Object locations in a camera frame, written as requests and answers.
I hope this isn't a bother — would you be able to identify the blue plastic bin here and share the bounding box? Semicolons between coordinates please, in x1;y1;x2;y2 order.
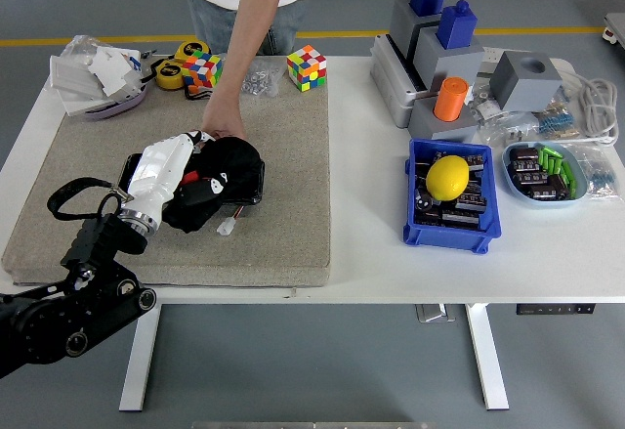
402;138;503;255

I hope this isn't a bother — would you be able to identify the person's left hand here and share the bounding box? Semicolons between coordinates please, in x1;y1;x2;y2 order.
199;94;248;142

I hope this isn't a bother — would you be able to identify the light blue bowl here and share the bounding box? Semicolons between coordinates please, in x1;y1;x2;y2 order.
501;141;589;209

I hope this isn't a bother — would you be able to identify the orange cylinder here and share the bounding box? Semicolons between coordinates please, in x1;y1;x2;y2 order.
433;76;470;123

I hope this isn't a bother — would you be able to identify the grey cube with round hole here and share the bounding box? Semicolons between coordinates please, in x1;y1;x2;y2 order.
489;50;564;113

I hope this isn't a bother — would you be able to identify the crumpled clear plastic bag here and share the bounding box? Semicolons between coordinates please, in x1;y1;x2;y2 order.
58;34;126;62

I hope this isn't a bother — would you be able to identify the white table leg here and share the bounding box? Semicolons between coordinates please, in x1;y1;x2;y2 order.
118;303;162;412
465;303;511;411

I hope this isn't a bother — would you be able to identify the clear bag of metal nuts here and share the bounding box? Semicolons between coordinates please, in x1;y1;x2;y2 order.
241;60;284;99

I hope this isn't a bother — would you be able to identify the white plastic cover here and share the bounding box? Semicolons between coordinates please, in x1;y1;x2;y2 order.
87;46;143;98

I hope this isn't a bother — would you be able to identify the clear bag of blue resistors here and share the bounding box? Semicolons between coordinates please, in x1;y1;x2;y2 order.
534;101;582;140
568;148;624;200

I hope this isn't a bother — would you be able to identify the black table control panel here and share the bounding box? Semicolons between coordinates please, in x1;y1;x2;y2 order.
516;304;598;316

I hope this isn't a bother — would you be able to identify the colourful puzzle cube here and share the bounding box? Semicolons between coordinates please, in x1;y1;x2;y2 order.
181;50;225;91
285;44;328;93

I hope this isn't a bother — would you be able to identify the white connector plug with wires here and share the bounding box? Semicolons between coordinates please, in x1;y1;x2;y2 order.
216;202;247;238

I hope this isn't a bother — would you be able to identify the clear bag of small parts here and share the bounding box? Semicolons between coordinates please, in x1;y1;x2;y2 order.
476;110;541;150

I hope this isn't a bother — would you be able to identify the white cart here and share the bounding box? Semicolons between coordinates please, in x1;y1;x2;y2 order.
601;12;625;52

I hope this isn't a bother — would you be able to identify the white flat plastic box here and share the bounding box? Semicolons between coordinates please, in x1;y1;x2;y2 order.
61;90;116;118

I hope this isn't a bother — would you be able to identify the grey block with socket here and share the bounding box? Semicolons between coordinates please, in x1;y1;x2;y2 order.
389;0;443;59
413;25;485;91
407;98;479;145

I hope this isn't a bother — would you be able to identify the yellow lemon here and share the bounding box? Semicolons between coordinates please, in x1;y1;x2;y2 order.
425;154;471;202

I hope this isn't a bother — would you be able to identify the black rag with red patch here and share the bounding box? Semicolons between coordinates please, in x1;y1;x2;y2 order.
162;136;266;234

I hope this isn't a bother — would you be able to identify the white power cable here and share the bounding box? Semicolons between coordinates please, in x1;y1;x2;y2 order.
556;64;620;146

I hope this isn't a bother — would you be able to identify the grey box under table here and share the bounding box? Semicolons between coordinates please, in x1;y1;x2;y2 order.
415;304;456;323

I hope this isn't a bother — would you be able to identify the grey electrical enclosure box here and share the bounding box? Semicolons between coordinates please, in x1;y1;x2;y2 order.
369;33;429;130

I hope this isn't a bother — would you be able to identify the yellow tape measure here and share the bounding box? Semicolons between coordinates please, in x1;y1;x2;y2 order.
174;39;212;64
154;59;186;91

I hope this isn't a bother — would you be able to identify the white switch plate frame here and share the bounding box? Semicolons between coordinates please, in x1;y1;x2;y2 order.
48;54;106;103

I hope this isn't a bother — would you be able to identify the clear bag of white parts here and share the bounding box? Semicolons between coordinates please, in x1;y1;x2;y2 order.
466;84;504;122

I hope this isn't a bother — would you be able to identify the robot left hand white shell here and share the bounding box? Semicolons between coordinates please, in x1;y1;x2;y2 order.
125;129;219;216

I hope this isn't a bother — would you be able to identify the grey-brown mat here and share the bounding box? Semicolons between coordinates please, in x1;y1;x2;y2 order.
1;55;332;288

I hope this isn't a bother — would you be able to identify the purple tray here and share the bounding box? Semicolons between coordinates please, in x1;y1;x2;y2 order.
82;84;147;121

